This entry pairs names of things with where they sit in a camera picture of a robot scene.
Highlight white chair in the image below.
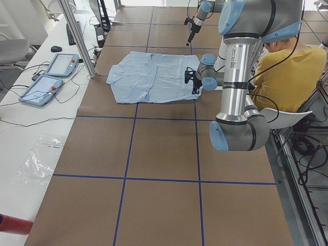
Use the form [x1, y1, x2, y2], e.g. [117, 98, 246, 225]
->
[259, 108, 313, 129]

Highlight blue teach pendant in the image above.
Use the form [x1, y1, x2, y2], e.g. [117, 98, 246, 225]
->
[18, 75, 64, 107]
[45, 53, 79, 77]

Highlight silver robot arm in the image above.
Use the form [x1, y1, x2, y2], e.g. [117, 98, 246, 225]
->
[184, 0, 227, 47]
[184, 1, 302, 151]

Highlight black keyboard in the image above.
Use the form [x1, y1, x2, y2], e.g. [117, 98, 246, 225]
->
[66, 21, 82, 46]

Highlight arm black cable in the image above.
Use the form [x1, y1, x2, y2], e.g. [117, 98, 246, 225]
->
[247, 33, 301, 121]

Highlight light blue button-up shirt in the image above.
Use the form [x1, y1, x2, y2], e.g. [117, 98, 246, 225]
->
[106, 51, 202, 104]

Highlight black smartphone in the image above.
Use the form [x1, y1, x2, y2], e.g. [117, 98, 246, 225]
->
[31, 73, 42, 81]

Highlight person in yellow shirt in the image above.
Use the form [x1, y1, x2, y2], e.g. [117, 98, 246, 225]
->
[252, 37, 326, 113]

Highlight lower blue teach pendant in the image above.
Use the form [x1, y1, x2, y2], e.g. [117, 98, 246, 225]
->
[18, 75, 64, 107]

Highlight grey office chair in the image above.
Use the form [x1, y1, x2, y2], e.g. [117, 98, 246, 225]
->
[1, 39, 30, 72]

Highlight clear plastic bag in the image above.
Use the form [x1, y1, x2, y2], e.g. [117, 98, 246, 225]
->
[13, 134, 67, 187]

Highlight aluminium frame post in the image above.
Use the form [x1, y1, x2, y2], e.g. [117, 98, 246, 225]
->
[58, 0, 96, 78]

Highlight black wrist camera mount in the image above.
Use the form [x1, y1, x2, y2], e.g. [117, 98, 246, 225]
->
[184, 17, 194, 25]
[184, 67, 195, 84]

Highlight red fire extinguisher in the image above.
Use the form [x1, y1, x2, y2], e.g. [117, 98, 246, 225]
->
[0, 214, 33, 235]

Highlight upper blue teach pendant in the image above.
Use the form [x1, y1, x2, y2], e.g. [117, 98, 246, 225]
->
[45, 53, 79, 77]

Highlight black computer mouse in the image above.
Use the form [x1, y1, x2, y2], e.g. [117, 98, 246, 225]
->
[50, 46, 63, 53]

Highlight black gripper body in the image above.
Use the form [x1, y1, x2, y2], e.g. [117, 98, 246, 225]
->
[193, 71, 200, 89]
[191, 24, 201, 35]

